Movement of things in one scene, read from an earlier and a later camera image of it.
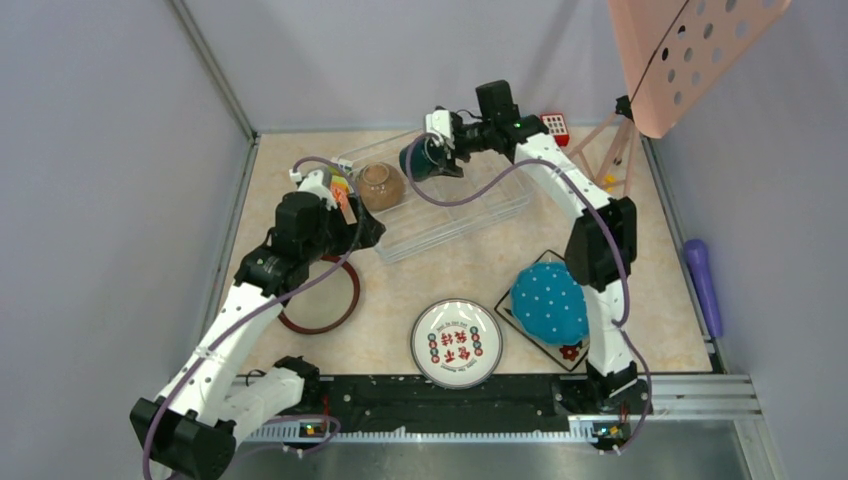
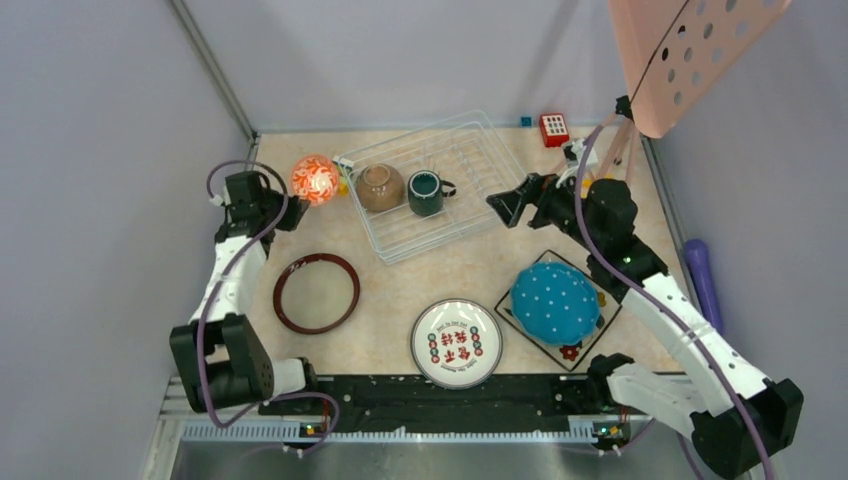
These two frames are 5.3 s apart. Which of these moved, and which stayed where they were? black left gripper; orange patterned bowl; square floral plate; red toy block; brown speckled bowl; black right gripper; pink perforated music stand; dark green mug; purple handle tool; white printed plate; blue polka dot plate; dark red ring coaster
Moved: orange patterned bowl; black left gripper; dark green mug; black right gripper
Stayed: purple handle tool; square floral plate; blue polka dot plate; dark red ring coaster; red toy block; white printed plate; pink perforated music stand; brown speckled bowl
